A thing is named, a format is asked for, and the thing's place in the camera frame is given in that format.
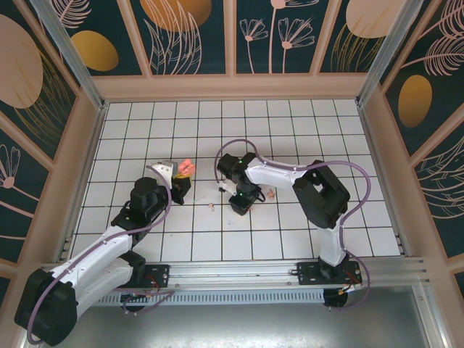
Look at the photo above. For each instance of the pink earbud charging case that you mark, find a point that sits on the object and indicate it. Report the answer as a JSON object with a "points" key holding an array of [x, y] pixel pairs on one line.
{"points": [[186, 167]]}

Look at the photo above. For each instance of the small pink earbud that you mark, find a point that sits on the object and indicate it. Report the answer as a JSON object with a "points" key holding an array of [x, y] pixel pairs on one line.
{"points": [[271, 194], [211, 207]]}

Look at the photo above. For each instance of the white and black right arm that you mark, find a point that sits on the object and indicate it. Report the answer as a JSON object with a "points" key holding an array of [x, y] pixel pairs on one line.
{"points": [[275, 174]]}

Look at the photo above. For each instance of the grey metal sheet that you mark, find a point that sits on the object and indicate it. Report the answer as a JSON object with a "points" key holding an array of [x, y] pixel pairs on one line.
{"points": [[235, 326]]}

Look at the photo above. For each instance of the aluminium side rail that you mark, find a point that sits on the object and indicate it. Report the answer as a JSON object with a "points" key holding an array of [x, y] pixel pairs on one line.
{"points": [[85, 181]]}

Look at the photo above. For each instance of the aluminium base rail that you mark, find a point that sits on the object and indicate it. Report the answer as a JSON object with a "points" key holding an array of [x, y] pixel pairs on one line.
{"points": [[232, 272]]}

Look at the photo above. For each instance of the aluminium frame post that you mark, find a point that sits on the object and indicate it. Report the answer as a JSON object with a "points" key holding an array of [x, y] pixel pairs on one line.
{"points": [[72, 58], [384, 54]]}

